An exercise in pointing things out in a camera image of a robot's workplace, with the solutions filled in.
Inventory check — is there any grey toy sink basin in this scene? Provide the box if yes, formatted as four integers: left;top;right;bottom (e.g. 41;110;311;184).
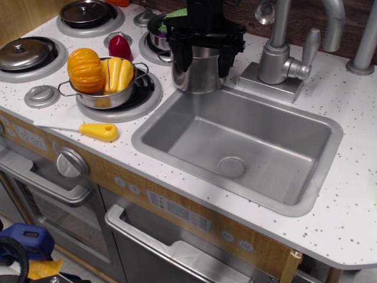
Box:
132;87;343;216

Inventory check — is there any silver oven knob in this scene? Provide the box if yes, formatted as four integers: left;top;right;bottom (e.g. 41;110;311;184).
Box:
55;147;90;179

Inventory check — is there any grey support pole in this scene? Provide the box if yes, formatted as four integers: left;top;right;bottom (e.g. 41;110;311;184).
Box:
346;1;376;76

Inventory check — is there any silver toy faucet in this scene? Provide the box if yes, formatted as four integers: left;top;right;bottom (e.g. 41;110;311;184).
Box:
237;0;346;103

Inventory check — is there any red toy vegetable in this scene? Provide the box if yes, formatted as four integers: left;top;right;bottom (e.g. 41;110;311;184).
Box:
108;35;134;62

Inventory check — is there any steel pan with vegetables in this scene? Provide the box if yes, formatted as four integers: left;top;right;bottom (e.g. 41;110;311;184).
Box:
147;8;187;51

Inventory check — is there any clear plastic knob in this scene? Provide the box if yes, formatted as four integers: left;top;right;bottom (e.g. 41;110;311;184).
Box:
254;0;277;25

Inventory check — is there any grey dishwasher door handle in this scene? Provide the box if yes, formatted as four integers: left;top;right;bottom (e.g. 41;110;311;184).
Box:
104;204;280;283

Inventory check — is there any yellow toy pepper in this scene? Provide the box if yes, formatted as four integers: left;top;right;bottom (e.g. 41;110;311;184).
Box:
101;57;134;95

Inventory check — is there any yellow handled toy knife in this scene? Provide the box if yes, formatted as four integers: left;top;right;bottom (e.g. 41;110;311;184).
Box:
33;117;118;142

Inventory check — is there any left steel pot lid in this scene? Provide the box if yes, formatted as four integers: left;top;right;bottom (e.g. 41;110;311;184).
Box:
1;39;49;71

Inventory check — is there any grey oven door handle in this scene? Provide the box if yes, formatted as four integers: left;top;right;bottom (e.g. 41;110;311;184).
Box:
1;145;91;208

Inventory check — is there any tall steel pot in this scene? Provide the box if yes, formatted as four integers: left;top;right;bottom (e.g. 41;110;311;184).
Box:
157;47;227;94

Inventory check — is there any steel pot lid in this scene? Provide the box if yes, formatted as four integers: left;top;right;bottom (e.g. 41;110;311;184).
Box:
1;39;49;71
59;0;110;24

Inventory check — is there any black cable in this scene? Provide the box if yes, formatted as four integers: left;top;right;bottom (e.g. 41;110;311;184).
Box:
0;235;30;283

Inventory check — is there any rear steel pot lid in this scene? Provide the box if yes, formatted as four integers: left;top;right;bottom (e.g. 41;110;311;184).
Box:
59;0;110;24

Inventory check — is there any blue clamp tool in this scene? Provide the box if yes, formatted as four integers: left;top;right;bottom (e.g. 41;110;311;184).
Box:
1;223;55;260

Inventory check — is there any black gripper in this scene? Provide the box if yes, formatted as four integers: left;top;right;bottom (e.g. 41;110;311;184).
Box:
163;1;246;78

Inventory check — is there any grey stovetop knob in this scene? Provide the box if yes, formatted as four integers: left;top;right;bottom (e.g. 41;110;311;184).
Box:
133;9;157;28
24;85;60;108

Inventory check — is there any orange toy pumpkin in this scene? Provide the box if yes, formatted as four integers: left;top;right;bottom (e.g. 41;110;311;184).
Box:
67;48;105;94

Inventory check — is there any grey stovetop knob left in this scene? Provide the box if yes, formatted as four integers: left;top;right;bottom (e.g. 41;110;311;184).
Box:
24;85;60;108

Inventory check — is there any steel bowl with handles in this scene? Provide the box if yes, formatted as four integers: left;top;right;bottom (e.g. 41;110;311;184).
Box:
58;57;149;110

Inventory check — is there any grey stovetop knob rear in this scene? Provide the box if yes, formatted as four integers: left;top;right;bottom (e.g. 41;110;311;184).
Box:
133;9;157;28

